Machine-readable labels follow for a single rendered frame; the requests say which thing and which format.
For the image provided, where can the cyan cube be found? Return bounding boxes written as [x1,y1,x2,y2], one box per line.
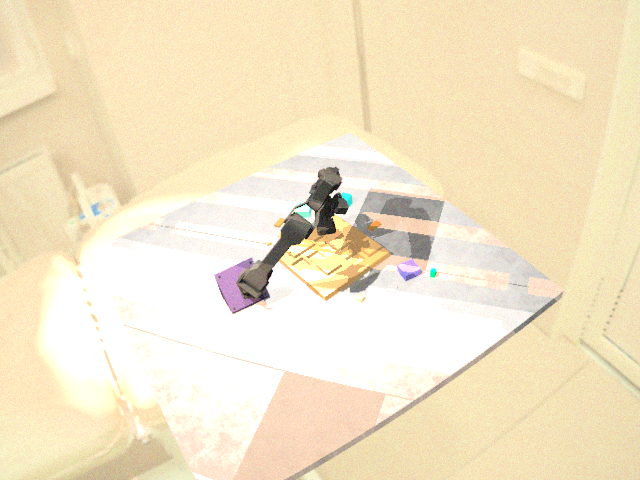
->
[342,192,353,207]

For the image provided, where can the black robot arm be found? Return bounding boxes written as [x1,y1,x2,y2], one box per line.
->
[236,166,349,299]

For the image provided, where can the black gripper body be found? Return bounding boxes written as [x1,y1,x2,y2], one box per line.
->
[316,198,336,236]

